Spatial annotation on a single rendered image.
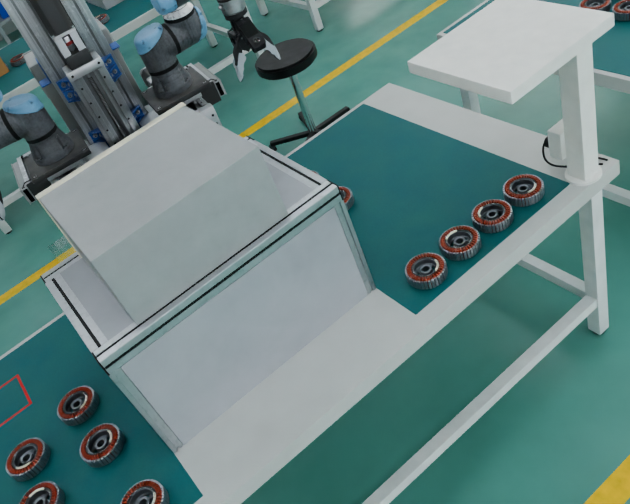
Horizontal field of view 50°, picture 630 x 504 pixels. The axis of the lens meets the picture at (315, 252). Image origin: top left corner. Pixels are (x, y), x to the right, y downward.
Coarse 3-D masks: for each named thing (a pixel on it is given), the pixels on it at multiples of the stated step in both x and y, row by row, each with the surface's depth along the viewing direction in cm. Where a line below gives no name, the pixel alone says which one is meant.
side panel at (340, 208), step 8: (336, 208) 167; (344, 208) 168; (344, 216) 170; (344, 224) 170; (352, 224) 172; (344, 232) 172; (352, 232) 173; (352, 240) 175; (352, 248) 175; (360, 248) 177; (360, 256) 179; (360, 264) 180; (360, 272) 181; (368, 272) 183; (368, 280) 185; (368, 288) 185
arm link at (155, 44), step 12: (156, 24) 241; (144, 36) 239; (156, 36) 238; (168, 36) 241; (144, 48) 239; (156, 48) 239; (168, 48) 242; (180, 48) 245; (144, 60) 243; (156, 60) 242; (168, 60) 244
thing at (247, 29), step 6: (246, 18) 203; (240, 24) 202; (246, 24) 202; (252, 24) 202; (240, 30) 202; (246, 30) 201; (252, 30) 201; (246, 36) 201; (252, 36) 201; (258, 36) 200; (252, 42) 200; (258, 42) 200; (264, 42) 200; (252, 48) 200; (258, 48) 200
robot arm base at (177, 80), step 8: (176, 64) 247; (160, 72) 245; (168, 72) 245; (176, 72) 247; (184, 72) 250; (152, 80) 249; (160, 80) 247; (168, 80) 246; (176, 80) 247; (184, 80) 250; (192, 80) 254; (160, 88) 249; (168, 88) 248; (176, 88) 248; (184, 88) 250; (160, 96) 250; (168, 96) 249
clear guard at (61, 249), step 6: (60, 240) 196; (66, 240) 194; (48, 246) 195; (54, 246) 194; (60, 246) 193; (66, 246) 192; (54, 252) 192; (60, 252) 191; (66, 252) 190; (72, 252) 189; (60, 258) 189
